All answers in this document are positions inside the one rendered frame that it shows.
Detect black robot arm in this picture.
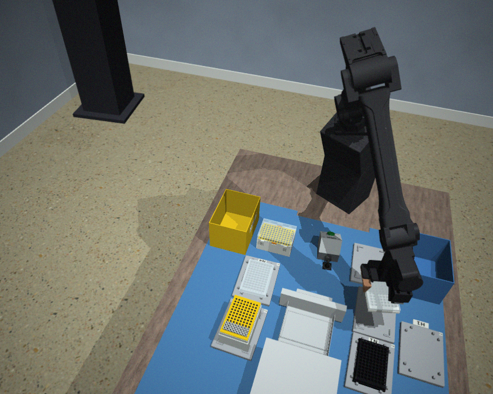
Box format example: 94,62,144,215
334,27,423,305

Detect white label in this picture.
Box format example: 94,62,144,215
413,319,429,329

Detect yellow open-top bin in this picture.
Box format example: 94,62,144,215
209,189,261,255

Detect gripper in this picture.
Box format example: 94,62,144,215
360,256,392,293

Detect blue bench mat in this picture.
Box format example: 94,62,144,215
134,202,449,394

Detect blue open-top bin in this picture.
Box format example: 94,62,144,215
412,233,455,305

